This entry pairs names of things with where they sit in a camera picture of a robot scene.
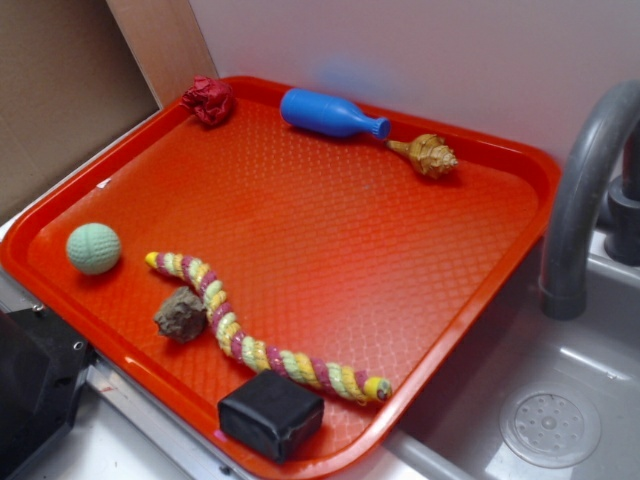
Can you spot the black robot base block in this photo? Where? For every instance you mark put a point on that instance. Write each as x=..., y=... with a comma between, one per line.
x=44, y=364

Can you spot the blue plastic bottle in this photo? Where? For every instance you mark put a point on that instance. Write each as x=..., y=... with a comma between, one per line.
x=330, y=115

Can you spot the pink yellow twisted rope toy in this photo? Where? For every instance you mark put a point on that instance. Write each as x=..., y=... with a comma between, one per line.
x=328, y=377

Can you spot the grey brown rock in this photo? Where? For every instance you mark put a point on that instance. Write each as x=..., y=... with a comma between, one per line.
x=181, y=317

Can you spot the orange plastic tray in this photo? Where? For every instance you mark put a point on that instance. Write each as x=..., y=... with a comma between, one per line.
x=335, y=248

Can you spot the grey toy sink basin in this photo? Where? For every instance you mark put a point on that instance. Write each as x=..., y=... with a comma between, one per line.
x=452, y=429

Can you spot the light green textured ball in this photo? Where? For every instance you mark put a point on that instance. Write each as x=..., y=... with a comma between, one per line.
x=93, y=248

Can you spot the round sink drain strainer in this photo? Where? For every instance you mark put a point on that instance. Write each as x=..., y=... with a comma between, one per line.
x=549, y=425

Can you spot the dark grey faucet handle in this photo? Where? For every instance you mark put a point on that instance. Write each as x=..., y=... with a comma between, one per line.
x=622, y=243

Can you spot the grey curved faucet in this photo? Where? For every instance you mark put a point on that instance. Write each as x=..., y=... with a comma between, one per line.
x=595, y=160

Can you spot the black rectangular block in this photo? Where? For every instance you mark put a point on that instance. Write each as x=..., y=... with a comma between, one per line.
x=271, y=415

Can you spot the brown cardboard panel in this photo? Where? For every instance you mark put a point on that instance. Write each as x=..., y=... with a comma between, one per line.
x=76, y=75

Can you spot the crumpled red paper ball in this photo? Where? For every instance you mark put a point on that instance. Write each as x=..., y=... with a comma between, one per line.
x=210, y=100

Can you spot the tan spiral seashell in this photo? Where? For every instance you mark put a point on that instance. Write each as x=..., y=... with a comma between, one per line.
x=428, y=155

